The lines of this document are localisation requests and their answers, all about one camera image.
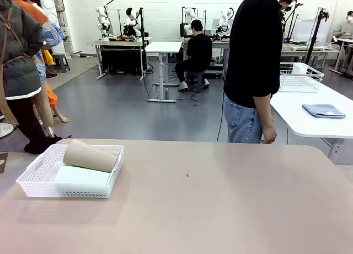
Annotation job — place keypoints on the round white table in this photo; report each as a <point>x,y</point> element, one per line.
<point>346,40</point>

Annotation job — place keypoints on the person black shirt jeans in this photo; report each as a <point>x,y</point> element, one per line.
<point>253,44</point>

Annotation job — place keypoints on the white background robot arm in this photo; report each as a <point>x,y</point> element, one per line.
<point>224,22</point>
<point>103,25</point>
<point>190,15</point>
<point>132,22</point>

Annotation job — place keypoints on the person dark green vest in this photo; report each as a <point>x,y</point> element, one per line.
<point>19,58</point>

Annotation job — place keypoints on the brown cardboard piece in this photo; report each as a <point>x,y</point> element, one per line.
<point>2,163</point>

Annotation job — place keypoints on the person with face mask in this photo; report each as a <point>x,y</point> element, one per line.
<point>346,27</point>

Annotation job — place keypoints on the white tower air conditioner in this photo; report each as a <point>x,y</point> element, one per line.
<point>51,13</point>

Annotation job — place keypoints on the black tripod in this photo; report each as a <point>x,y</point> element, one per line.
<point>317,36</point>

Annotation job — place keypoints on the brown-top workbench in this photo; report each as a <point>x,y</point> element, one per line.
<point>121,43</point>

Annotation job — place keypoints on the person black cap t-shirt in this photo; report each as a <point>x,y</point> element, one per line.
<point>198,52</point>

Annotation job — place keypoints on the long grey workbench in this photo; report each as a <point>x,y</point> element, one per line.
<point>303,48</point>

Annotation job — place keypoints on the person's right forearm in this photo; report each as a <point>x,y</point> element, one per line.
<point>263,113</point>

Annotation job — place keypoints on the white height-adjustable desk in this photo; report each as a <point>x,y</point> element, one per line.
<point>162,48</point>

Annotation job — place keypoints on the dark grey stool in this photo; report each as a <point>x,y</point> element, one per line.
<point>196,77</point>

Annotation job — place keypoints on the figure orange blue clothes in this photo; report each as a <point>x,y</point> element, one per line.
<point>49,38</point>

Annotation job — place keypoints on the white round fan base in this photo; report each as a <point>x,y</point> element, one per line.
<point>5,129</point>

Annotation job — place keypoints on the blue folded towel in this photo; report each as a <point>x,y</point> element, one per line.
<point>324,111</point>

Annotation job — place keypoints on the person's right hand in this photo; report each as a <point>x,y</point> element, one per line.
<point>268,135</point>

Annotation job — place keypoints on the pale green cup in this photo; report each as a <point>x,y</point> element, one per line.
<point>80,175</point>

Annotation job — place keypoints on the white cup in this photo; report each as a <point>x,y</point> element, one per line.
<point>300,69</point>

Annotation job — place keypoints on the grey step stool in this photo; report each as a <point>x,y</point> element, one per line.
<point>60,63</point>

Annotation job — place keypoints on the white perforated plastic basket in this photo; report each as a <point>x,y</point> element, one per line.
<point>69,191</point>

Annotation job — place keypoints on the brown cardboard tube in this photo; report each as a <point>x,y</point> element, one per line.
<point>91,157</point>

